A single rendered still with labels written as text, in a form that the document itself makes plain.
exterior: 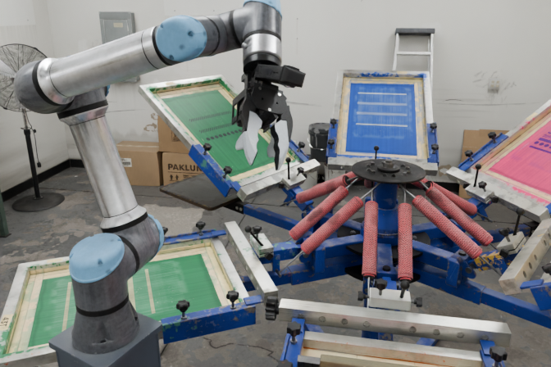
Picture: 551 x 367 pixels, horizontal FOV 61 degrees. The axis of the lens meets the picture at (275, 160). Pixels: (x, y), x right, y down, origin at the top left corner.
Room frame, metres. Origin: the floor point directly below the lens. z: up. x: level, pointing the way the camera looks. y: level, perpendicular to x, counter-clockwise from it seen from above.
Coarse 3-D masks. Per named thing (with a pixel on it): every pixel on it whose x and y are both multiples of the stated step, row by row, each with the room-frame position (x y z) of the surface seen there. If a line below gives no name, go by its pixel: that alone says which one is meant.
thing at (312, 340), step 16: (304, 336) 1.18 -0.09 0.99; (320, 336) 1.18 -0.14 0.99; (336, 336) 1.18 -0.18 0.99; (352, 352) 1.14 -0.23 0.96; (368, 352) 1.13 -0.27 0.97; (384, 352) 1.13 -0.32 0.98; (400, 352) 1.12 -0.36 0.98; (416, 352) 1.11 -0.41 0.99; (432, 352) 1.11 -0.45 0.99; (448, 352) 1.11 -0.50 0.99; (464, 352) 1.11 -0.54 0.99
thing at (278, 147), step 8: (280, 120) 0.81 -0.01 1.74; (272, 128) 0.80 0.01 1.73; (280, 128) 0.80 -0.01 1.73; (272, 136) 0.80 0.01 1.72; (280, 136) 0.79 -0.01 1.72; (272, 144) 0.81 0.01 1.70; (280, 144) 0.78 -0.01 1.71; (288, 144) 0.79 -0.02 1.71; (272, 152) 0.81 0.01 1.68; (280, 152) 0.77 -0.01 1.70; (280, 160) 0.76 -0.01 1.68
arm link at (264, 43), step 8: (248, 40) 0.90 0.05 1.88; (256, 40) 0.89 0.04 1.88; (264, 40) 0.88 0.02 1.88; (272, 40) 0.89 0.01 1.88; (248, 48) 0.88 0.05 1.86; (256, 48) 0.87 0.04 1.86; (264, 48) 0.87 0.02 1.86; (272, 48) 0.88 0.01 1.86; (280, 48) 0.90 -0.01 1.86; (248, 56) 0.88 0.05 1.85; (280, 56) 0.89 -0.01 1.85; (280, 64) 0.90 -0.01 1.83
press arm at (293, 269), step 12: (300, 264) 1.71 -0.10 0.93; (336, 264) 1.71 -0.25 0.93; (348, 264) 1.72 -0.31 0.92; (360, 264) 1.74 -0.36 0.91; (276, 276) 1.63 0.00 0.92; (288, 276) 1.64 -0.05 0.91; (300, 276) 1.65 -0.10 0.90; (312, 276) 1.67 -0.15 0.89; (324, 276) 1.69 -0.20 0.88; (336, 276) 1.71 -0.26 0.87; (252, 288) 1.59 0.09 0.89
